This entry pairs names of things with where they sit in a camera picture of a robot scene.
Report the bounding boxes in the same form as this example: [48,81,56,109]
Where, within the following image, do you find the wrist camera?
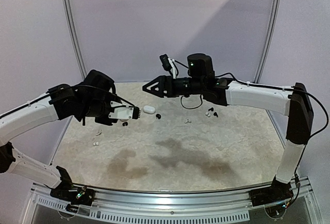
[159,54,179,79]
[108,101,141,120]

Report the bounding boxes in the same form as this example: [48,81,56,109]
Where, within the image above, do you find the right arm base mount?
[248,173,301,208]

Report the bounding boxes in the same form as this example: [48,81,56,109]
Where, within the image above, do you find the right aluminium corner post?
[254,0,281,83]

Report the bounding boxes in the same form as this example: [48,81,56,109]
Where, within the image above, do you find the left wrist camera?
[108,101,141,120]

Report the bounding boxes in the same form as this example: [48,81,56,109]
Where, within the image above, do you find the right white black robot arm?
[142,53,314,201]

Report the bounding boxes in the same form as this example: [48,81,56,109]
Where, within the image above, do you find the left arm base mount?
[50,166,95,206]

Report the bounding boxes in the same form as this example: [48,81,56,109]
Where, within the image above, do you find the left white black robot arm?
[1,70,121,200]

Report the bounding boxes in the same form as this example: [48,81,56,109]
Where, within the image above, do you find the aluminium corner post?
[254,0,281,83]
[62,0,88,78]

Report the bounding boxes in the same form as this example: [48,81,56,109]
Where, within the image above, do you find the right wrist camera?
[159,54,179,79]

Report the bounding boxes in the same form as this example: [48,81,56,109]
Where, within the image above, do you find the white oval charging case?
[143,105,156,114]

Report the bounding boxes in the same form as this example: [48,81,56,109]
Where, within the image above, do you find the left aluminium corner post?
[62,0,88,78]

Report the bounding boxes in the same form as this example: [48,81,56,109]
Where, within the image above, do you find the aluminium front rail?
[30,176,323,222]

